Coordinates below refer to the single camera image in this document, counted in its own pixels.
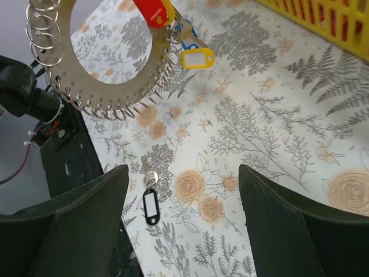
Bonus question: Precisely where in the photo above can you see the floral table mat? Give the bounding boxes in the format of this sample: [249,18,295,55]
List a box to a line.
[84,1,368,276]

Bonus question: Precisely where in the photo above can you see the key with black tag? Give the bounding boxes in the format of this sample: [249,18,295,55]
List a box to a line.
[141,156,160,226]

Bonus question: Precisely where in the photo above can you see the yellow plastic shopping basket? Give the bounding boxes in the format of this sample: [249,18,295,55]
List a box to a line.
[258,0,368,62]

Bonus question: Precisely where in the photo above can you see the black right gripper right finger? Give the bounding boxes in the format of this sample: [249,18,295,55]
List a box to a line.
[239,164,368,277]

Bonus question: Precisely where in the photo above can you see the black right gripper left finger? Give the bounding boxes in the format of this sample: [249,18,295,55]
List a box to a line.
[1,165,129,276]

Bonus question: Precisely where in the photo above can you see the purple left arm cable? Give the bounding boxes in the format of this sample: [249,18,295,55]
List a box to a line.
[0,138,32,185]

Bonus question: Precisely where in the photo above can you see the key with red tag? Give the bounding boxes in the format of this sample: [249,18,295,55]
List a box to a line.
[133,0,168,29]

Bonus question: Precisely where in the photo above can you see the key with blue tag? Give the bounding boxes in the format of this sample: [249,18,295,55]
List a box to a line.
[172,18,208,50]

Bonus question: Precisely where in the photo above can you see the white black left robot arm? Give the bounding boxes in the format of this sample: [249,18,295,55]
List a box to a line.
[1,56,78,151]

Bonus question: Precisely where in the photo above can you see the large silver keyring with chain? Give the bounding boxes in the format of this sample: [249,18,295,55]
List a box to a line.
[25,1,173,121]

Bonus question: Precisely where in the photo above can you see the key with yellow tag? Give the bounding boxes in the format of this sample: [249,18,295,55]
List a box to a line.
[163,1,215,69]

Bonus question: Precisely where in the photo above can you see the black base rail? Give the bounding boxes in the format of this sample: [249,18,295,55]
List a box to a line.
[40,104,143,276]

